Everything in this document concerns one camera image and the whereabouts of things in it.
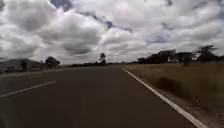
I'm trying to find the distant row of trees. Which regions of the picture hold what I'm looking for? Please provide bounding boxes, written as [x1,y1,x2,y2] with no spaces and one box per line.
[136,44,224,65]

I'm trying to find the dry grass verge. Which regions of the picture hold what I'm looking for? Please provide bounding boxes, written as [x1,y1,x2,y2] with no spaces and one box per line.
[123,62,224,128]

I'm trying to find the white dashed centre line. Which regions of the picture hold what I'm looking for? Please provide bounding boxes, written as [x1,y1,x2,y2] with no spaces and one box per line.
[0,79,58,99]

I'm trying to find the tall slim tree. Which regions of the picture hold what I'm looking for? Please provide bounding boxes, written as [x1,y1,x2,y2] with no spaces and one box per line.
[98,52,107,65]

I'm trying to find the grey asphalt road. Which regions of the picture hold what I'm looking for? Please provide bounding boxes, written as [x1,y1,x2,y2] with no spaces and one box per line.
[0,64,201,128]

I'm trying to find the grey roofed building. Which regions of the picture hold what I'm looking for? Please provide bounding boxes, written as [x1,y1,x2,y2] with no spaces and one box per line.
[0,58,43,73]

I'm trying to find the white road edge line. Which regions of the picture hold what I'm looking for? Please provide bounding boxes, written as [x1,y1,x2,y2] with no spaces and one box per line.
[120,66,209,128]

